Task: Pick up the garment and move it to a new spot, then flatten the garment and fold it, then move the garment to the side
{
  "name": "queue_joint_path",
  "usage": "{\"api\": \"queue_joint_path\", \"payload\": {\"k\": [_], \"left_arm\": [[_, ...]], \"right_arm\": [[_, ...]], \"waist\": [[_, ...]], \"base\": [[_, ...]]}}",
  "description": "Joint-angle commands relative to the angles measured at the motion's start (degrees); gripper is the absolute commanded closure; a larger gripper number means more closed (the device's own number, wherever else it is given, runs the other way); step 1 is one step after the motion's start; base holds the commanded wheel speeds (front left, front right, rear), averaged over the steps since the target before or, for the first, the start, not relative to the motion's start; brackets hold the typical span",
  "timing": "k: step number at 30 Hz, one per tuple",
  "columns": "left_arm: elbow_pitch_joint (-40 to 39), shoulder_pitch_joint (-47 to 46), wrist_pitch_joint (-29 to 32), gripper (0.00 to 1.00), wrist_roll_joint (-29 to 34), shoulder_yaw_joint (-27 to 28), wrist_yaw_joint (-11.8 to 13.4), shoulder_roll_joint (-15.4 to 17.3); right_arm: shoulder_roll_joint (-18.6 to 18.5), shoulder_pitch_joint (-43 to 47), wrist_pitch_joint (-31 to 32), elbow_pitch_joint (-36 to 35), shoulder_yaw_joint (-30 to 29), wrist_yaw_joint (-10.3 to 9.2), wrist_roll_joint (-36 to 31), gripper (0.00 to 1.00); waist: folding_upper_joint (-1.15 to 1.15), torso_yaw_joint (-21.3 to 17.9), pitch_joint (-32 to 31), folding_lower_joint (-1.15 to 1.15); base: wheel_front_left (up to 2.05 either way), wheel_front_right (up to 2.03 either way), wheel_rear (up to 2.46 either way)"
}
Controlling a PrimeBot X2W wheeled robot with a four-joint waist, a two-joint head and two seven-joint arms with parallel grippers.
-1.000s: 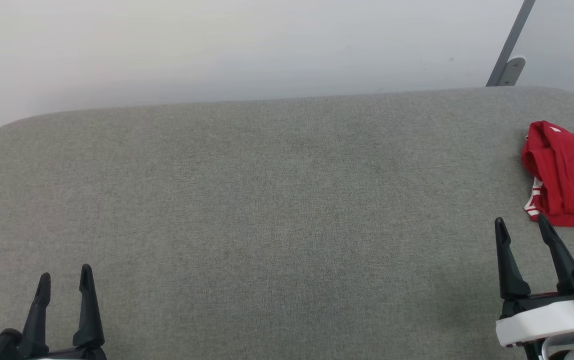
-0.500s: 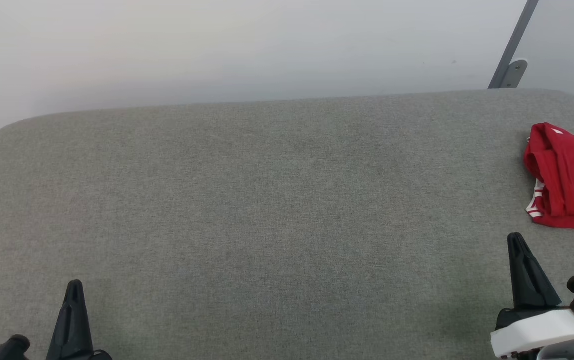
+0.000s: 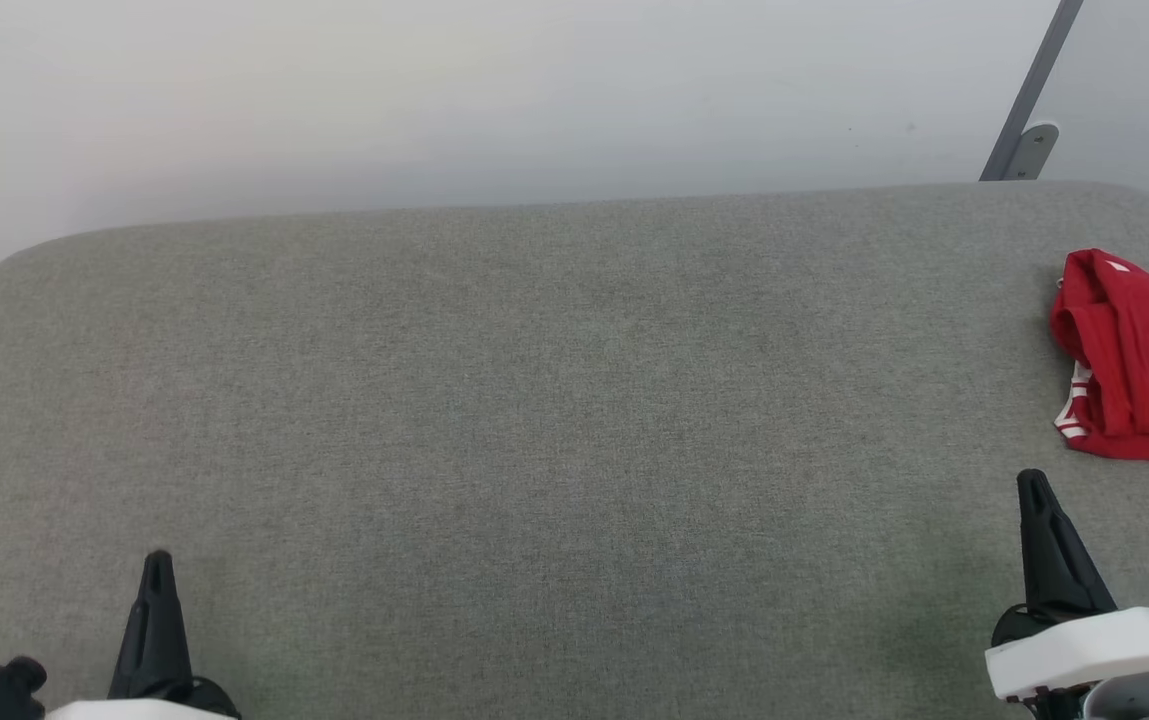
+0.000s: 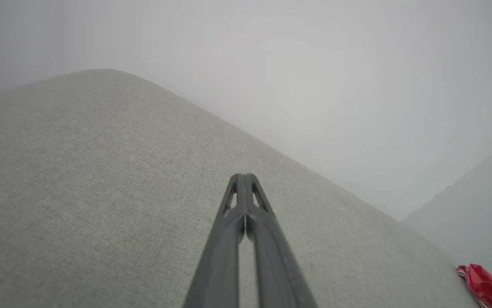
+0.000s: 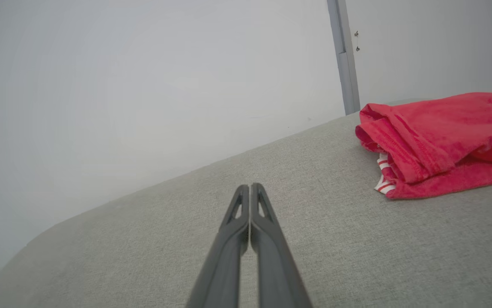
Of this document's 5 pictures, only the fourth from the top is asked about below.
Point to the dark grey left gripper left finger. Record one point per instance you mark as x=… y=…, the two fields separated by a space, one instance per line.
x=220 y=265

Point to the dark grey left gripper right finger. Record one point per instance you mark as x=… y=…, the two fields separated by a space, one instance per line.
x=275 y=273

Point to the red Bulls 23 jersey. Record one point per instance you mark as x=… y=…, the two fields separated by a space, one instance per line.
x=483 y=286

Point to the grey fabric sofa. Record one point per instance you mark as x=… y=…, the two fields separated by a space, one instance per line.
x=100 y=192

